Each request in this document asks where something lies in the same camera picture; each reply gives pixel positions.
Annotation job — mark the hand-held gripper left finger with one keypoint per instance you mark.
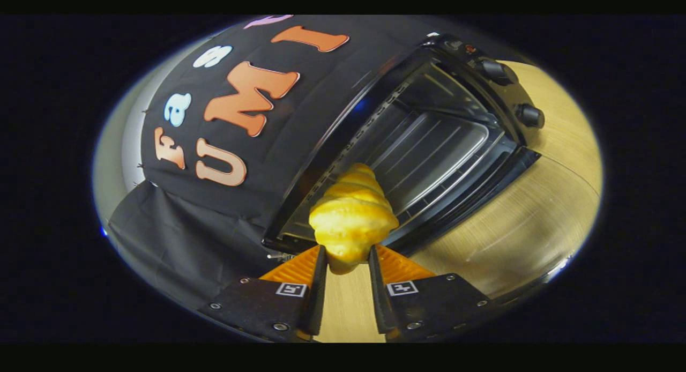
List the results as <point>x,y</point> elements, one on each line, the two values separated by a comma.
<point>319,297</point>

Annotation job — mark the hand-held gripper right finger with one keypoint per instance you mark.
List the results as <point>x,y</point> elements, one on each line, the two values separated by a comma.
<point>378,297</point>

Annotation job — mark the yellow croissant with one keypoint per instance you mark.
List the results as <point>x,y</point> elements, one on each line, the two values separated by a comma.
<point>351,216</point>

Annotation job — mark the black toaster oven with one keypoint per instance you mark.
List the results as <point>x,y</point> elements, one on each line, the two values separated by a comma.
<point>429,147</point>

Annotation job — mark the black backdrop cloth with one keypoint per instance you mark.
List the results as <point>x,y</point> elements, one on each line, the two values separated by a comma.
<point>214,222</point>

